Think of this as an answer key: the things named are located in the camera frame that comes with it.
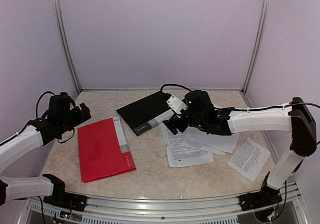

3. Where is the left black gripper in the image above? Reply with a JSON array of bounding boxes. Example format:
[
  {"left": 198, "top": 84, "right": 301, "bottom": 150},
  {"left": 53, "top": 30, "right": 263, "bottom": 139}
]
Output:
[{"left": 58, "top": 102, "right": 91, "bottom": 134}]

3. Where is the red folder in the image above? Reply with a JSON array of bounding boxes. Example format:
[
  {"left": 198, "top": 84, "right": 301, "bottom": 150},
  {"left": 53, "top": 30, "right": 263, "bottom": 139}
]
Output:
[{"left": 77, "top": 117, "right": 137, "bottom": 183}]

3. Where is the white sheet top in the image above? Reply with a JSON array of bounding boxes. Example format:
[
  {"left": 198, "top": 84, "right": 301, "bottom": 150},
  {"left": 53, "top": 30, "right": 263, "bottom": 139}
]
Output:
[{"left": 193, "top": 130, "right": 239, "bottom": 154}]

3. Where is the white sheet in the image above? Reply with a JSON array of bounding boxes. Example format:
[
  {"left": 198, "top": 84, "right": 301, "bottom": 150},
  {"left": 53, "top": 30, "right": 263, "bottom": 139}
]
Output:
[
  {"left": 193, "top": 130, "right": 239, "bottom": 154},
  {"left": 182, "top": 128, "right": 226, "bottom": 156}
]

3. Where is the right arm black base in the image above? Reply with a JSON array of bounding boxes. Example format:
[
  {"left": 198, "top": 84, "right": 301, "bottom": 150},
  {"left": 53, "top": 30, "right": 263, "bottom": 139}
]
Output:
[{"left": 238, "top": 173, "right": 283, "bottom": 211}]

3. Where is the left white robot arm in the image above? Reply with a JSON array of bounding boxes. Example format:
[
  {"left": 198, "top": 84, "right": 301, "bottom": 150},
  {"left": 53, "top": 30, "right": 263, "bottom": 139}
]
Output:
[{"left": 0, "top": 92, "right": 91, "bottom": 207}]

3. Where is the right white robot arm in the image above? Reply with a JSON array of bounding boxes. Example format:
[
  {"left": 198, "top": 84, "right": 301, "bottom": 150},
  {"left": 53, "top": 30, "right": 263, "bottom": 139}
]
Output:
[{"left": 160, "top": 90, "right": 318, "bottom": 206}]

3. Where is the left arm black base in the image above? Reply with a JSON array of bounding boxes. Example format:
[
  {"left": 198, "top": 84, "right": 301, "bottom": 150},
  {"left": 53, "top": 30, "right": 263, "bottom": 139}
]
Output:
[{"left": 42, "top": 174, "right": 88, "bottom": 212}]

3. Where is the black folder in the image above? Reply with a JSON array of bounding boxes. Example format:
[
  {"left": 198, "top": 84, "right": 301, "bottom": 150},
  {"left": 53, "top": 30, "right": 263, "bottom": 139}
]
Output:
[{"left": 117, "top": 91, "right": 174, "bottom": 136}]

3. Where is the blank white sheet lower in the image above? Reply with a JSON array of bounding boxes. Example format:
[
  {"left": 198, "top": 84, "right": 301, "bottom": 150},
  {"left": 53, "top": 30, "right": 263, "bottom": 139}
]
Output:
[{"left": 182, "top": 128, "right": 226, "bottom": 156}]

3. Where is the printed text sheet centre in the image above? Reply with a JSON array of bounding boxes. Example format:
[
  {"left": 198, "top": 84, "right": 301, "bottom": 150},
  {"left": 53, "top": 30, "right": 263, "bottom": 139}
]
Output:
[{"left": 160, "top": 124, "right": 214, "bottom": 168}]

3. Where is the printed text sheet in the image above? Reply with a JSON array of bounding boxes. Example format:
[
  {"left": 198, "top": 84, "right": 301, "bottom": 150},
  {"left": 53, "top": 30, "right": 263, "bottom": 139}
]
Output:
[
  {"left": 227, "top": 138, "right": 271, "bottom": 182},
  {"left": 160, "top": 124, "right": 214, "bottom": 168}
]

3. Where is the printed text sheet right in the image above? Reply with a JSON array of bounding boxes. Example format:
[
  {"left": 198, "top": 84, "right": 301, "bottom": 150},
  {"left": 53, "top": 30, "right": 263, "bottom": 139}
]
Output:
[{"left": 227, "top": 138, "right": 271, "bottom": 182}]

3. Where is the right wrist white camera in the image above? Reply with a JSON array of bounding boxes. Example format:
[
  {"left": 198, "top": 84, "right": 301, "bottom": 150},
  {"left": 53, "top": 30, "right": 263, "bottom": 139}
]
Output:
[{"left": 166, "top": 95, "right": 188, "bottom": 116}]

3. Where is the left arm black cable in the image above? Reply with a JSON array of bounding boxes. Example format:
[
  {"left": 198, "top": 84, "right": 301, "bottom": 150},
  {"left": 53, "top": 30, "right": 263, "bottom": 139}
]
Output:
[{"left": 34, "top": 91, "right": 77, "bottom": 145}]

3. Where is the left aluminium frame post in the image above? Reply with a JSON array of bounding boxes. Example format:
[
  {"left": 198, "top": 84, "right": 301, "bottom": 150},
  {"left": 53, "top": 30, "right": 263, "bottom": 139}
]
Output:
[{"left": 52, "top": 0, "right": 82, "bottom": 95}]

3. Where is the aluminium frame post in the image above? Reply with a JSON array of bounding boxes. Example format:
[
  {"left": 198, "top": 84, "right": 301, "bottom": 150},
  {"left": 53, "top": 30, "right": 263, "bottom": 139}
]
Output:
[
  {"left": 241, "top": 0, "right": 270, "bottom": 96},
  {"left": 52, "top": 0, "right": 82, "bottom": 95}
]

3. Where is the aluminium front rail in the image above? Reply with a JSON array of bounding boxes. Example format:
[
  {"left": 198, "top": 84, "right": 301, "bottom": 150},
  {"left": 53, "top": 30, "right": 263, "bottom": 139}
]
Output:
[{"left": 23, "top": 181, "right": 307, "bottom": 224}]

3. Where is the right aluminium frame post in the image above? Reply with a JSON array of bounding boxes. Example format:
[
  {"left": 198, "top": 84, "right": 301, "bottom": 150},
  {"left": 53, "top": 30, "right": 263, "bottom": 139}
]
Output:
[{"left": 241, "top": 0, "right": 270, "bottom": 96}]

